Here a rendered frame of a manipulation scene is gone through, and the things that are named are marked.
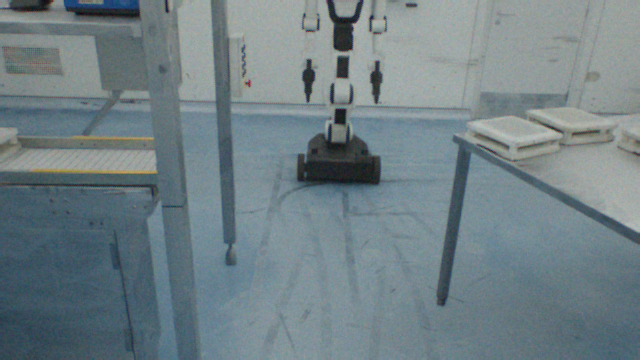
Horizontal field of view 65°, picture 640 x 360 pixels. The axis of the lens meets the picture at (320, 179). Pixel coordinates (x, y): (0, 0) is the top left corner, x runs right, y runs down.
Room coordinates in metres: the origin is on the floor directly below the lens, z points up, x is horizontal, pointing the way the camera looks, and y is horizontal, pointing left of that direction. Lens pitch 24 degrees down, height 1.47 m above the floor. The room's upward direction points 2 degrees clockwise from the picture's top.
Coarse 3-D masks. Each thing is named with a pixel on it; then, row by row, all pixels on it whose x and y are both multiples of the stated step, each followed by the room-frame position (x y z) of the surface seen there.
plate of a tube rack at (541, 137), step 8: (480, 120) 1.89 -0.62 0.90; (488, 120) 1.90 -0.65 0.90; (472, 128) 1.83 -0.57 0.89; (480, 128) 1.80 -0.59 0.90; (488, 128) 1.80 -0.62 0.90; (544, 128) 1.82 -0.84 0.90; (496, 136) 1.73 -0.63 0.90; (504, 136) 1.71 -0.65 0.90; (512, 136) 1.71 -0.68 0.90; (528, 136) 1.72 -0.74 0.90; (536, 136) 1.72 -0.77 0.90; (544, 136) 1.73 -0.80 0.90; (552, 136) 1.74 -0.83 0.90; (560, 136) 1.76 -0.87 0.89; (512, 144) 1.66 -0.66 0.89; (520, 144) 1.66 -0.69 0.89; (528, 144) 1.68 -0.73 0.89
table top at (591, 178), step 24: (624, 120) 2.21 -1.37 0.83; (600, 144) 1.87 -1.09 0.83; (504, 168) 1.65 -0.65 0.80; (528, 168) 1.59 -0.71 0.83; (552, 168) 1.60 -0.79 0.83; (576, 168) 1.61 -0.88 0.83; (600, 168) 1.61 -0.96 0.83; (624, 168) 1.62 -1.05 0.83; (552, 192) 1.44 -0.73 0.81; (576, 192) 1.41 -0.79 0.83; (600, 192) 1.41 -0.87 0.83; (624, 192) 1.42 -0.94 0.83; (600, 216) 1.28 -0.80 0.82; (624, 216) 1.26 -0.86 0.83
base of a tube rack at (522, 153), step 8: (464, 136) 1.86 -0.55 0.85; (472, 136) 1.83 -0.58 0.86; (480, 136) 1.83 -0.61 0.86; (480, 144) 1.78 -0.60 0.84; (488, 144) 1.75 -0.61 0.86; (496, 144) 1.75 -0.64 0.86; (544, 144) 1.77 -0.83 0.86; (496, 152) 1.71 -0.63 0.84; (504, 152) 1.68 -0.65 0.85; (520, 152) 1.67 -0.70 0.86; (528, 152) 1.69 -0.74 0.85; (536, 152) 1.71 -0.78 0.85; (544, 152) 1.73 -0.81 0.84; (552, 152) 1.75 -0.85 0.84; (512, 160) 1.65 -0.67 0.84
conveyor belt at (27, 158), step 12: (12, 156) 1.44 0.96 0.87; (24, 156) 1.44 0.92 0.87; (36, 156) 1.45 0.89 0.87; (48, 156) 1.45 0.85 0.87; (60, 156) 1.45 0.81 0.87; (72, 156) 1.46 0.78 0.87; (84, 156) 1.46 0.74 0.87; (96, 156) 1.46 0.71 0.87; (108, 156) 1.47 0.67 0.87; (120, 156) 1.47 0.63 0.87; (132, 156) 1.47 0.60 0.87; (144, 156) 1.48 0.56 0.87; (0, 168) 1.34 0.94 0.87; (12, 168) 1.35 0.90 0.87; (24, 168) 1.35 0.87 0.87; (36, 168) 1.35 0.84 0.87; (48, 168) 1.36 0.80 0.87; (60, 168) 1.36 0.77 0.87; (72, 168) 1.36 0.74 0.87; (84, 168) 1.37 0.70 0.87; (96, 168) 1.37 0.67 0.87; (108, 168) 1.37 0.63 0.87; (120, 168) 1.37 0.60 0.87; (132, 168) 1.38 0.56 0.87; (144, 168) 1.38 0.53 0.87; (156, 168) 1.38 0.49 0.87
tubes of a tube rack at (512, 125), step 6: (498, 120) 1.87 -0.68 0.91; (504, 120) 1.88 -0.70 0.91; (510, 120) 1.88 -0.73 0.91; (516, 120) 1.88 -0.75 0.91; (498, 126) 1.81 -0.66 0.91; (504, 126) 1.80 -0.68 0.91; (510, 126) 1.80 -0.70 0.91; (516, 126) 1.80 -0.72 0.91; (522, 126) 1.81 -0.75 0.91; (528, 126) 1.81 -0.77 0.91; (516, 132) 1.73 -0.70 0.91
